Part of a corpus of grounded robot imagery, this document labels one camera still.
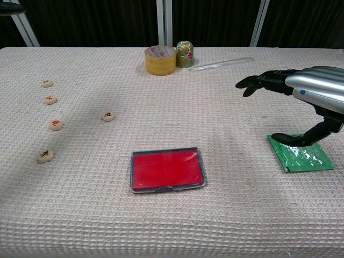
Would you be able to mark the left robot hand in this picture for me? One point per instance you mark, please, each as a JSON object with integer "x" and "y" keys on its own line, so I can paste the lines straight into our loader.
{"x": 10, "y": 9}

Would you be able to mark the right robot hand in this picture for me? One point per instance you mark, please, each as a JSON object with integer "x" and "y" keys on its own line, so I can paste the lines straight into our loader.
{"x": 317, "y": 86}

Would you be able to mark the wooden chess piece red mark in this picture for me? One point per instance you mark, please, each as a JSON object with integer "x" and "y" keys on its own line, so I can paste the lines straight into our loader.
{"x": 56, "y": 124}
{"x": 50, "y": 99}

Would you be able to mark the wooden chess piece black mark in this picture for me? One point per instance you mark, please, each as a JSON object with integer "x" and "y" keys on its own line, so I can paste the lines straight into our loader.
{"x": 108, "y": 116}
{"x": 47, "y": 83}
{"x": 45, "y": 156}

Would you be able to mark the green foil sachet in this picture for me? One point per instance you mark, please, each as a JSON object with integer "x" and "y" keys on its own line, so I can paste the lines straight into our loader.
{"x": 309, "y": 160}

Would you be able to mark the clear plastic ruler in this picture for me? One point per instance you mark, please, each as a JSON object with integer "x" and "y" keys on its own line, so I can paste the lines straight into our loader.
{"x": 223, "y": 64}

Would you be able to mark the yellow packing tape roll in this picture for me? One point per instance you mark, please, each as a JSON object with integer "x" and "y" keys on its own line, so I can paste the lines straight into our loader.
{"x": 160, "y": 65}

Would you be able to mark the red ink pad case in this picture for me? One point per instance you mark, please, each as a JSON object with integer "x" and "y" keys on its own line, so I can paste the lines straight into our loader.
{"x": 166, "y": 169}

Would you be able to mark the beige waffle tablecloth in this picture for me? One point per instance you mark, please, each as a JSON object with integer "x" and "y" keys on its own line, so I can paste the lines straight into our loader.
{"x": 172, "y": 215}

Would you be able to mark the grey partition frame post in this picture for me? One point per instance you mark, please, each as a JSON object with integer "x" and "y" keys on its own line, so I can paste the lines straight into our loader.
{"x": 27, "y": 31}
{"x": 259, "y": 24}
{"x": 164, "y": 24}

